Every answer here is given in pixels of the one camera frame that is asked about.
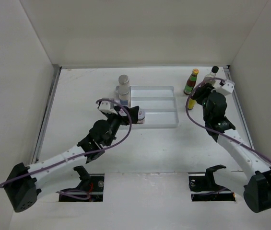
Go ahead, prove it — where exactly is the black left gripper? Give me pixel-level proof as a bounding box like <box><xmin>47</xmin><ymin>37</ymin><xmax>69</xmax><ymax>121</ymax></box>
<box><xmin>105</xmin><ymin>105</ymin><xmax>139</xmax><ymax>147</ymax></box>

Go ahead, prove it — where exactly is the small yellow label bottle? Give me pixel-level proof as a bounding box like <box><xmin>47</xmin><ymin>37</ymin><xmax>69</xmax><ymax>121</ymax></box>
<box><xmin>187</xmin><ymin>95</ymin><xmax>196</xmax><ymax>110</ymax></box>

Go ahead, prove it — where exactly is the red sauce bottle yellow cap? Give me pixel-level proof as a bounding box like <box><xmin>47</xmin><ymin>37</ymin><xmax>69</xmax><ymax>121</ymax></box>
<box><xmin>183</xmin><ymin>69</ymin><xmax>199</xmax><ymax>95</ymax></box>

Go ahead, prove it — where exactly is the spice jar white red lid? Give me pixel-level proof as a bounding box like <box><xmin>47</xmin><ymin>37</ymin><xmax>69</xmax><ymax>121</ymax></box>
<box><xmin>137</xmin><ymin>109</ymin><xmax>146</xmax><ymax>124</ymax></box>

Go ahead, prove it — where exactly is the tall jar silver lid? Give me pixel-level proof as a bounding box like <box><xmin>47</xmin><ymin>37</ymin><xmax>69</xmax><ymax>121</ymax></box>
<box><xmin>118</xmin><ymin>87</ymin><xmax>130</xmax><ymax>107</ymax></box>

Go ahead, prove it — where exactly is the small bottle blue label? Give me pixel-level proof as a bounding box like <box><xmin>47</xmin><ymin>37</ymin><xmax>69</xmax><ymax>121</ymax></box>
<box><xmin>118</xmin><ymin>74</ymin><xmax>130</xmax><ymax>89</ymax></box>

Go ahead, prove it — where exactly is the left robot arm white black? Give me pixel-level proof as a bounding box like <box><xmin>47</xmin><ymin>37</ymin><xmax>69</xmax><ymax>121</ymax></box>
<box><xmin>0</xmin><ymin>101</ymin><xmax>140</xmax><ymax>213</ymax></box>

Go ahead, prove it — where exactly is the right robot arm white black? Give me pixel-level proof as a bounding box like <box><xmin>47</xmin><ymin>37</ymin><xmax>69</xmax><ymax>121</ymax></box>
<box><xmin>190</xmin><ymin>80</ymin><xmax>271</xmax><ymax>213</ymax></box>

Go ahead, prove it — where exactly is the dark soy sauce bottle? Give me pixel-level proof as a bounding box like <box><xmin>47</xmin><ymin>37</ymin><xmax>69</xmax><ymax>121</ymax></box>
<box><xmin>203</xmin><ymin>66</ymin><xmax>219</xmax><ymax>86</ymax></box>

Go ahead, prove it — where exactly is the white divided organizer tray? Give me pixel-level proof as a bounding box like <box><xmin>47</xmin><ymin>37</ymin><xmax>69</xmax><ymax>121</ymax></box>
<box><xmin>113</xmin><ymin>85</ymin><xmax>179</xmax><ymax>130</ymax></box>

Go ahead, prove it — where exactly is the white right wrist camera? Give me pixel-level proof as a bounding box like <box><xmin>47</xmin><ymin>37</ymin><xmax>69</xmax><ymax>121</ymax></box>
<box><xmin>215</xmin><ymin>80</ymin><xmax>235</xmax><ymax>96</ymax></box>

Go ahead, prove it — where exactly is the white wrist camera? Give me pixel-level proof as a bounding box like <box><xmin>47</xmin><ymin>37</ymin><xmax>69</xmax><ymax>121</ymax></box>
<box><xmin>215</xmin><ymin>80</ymin><xmax>235</xmax><ymax>96</ymax></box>
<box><xmin>98</xmin><ymin>101</ymin><xmax>117</xmax><ymax>115</ymax></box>

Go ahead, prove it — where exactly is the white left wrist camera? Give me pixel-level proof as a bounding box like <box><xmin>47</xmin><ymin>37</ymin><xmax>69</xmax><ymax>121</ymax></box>
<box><xmin>98</xmin><ymin>101</ymin><xmax>117</xmax><ymax>115</ymax></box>

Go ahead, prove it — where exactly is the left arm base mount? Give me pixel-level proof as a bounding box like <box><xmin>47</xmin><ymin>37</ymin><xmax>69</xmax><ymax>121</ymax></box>
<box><xmin>59</xmin><ymin>166</ymin><xmax>105</xmax><ymax>202</ymax></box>

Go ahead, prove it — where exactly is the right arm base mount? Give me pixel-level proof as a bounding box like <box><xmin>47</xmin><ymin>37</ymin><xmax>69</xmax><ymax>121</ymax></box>
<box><xmin>189</xmin><ymin>165</ymin><xmax>236</xmax><ymax>202</ymax></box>

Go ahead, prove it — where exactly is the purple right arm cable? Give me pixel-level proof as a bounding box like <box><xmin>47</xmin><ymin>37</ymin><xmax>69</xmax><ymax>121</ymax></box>
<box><xmin>185</xmin><ymin>77</ymin><xmax>271</xmax><ymax>211</ymax></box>

